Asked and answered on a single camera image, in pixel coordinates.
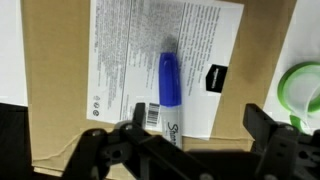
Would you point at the brown cardboard box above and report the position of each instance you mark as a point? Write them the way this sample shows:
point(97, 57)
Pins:
point(56, 45)

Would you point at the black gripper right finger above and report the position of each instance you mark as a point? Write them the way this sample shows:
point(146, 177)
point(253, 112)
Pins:
point(286, 152)

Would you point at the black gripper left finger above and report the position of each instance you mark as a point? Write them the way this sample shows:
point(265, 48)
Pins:
point(145, 156)

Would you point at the white paper label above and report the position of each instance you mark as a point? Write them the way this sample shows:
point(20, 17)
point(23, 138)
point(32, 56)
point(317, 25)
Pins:
point(126, 40)

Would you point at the blue capped marker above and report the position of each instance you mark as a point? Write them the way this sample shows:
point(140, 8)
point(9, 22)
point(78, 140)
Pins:
point(170, 98)

